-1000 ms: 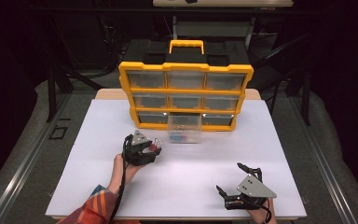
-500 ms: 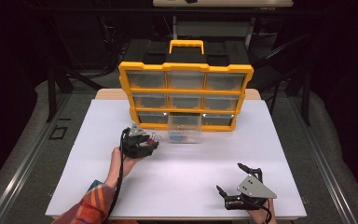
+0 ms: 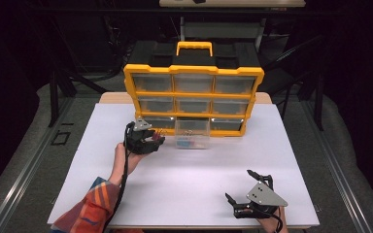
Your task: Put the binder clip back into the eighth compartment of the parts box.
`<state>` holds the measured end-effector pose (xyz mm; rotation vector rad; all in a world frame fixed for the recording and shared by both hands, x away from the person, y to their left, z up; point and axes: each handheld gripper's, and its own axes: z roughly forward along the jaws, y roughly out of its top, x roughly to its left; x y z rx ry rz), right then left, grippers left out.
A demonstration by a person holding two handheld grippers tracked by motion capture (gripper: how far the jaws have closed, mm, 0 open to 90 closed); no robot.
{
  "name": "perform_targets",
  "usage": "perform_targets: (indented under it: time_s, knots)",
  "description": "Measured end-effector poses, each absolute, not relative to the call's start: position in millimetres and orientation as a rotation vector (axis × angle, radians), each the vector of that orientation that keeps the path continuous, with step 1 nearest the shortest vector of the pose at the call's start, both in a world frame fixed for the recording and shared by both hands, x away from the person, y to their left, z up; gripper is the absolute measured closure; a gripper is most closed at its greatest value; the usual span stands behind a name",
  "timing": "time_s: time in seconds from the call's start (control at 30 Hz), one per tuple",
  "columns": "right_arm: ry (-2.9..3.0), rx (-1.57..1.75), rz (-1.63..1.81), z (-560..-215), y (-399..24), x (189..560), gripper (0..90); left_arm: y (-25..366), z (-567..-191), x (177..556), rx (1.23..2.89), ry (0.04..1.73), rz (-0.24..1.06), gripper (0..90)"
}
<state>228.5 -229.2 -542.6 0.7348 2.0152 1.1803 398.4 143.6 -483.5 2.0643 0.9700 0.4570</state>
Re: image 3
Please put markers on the clear plastic pull-out drawer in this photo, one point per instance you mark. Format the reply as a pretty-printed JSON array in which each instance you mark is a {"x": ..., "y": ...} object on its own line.
[{"x": 201, "y": 127}]

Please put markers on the set of clear cabinet drawers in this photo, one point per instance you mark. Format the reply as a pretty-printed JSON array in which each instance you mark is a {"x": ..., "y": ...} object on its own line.
[{"x": 152, "y": 83}]

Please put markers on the pink binder clip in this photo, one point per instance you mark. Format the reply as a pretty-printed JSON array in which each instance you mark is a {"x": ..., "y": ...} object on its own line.
[
  {"x": 196, "y": 143},
  {"x": 156, "y": 135}
]

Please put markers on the black metal stand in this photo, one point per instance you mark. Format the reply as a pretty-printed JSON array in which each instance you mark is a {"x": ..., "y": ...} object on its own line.
[
  {"x": 54, "y": 97},
  {"x": 319, "y": 97}
]

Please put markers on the person's left hand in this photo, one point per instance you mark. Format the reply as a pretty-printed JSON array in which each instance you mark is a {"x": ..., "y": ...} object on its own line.
[{"x": 126, "y": 160}]

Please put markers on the yellow and black storage cabinet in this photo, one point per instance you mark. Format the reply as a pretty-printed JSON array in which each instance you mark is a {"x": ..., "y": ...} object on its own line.
[{"x": 194, "y": 69}]

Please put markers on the blue binder clip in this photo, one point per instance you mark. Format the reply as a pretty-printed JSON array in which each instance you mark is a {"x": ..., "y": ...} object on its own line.
[{"x": 184, "y": 143}]

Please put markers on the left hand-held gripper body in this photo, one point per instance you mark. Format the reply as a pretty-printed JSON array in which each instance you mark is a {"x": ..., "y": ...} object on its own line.
[{"x": 137, "y": 142}]

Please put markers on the metal floor rail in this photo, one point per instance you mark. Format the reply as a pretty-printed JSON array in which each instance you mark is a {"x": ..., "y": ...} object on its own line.
[
  {"x": 340, "y": 174},
  {"x": 22, "y": 174}
]

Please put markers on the person's right hand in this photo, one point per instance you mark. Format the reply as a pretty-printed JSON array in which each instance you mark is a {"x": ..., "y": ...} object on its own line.
[{"x": 273, "y": 226}]

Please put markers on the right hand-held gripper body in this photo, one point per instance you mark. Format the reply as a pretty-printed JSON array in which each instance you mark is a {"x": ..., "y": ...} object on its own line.
[{"x": 264, "y": 195}]

